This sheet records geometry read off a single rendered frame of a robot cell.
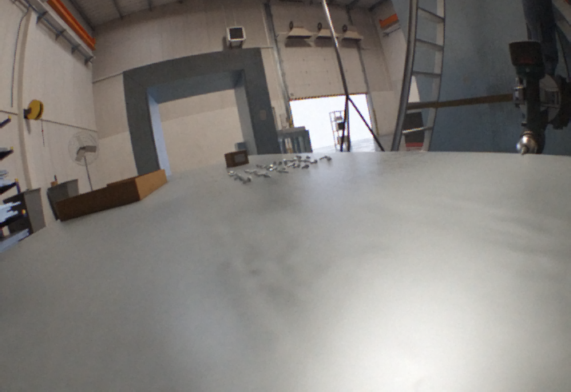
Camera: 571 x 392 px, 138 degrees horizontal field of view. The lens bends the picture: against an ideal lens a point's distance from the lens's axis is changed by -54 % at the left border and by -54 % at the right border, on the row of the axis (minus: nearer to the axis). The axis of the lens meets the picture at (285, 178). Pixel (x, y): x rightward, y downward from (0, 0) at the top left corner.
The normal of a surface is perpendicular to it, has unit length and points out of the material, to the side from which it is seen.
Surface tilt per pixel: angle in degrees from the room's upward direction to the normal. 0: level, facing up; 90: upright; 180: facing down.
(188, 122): 90
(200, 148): 90
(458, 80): 90
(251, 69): 90
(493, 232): 0
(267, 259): 0
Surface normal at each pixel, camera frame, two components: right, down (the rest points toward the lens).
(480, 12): -0.92, 0.23
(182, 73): 0.34, 0.09
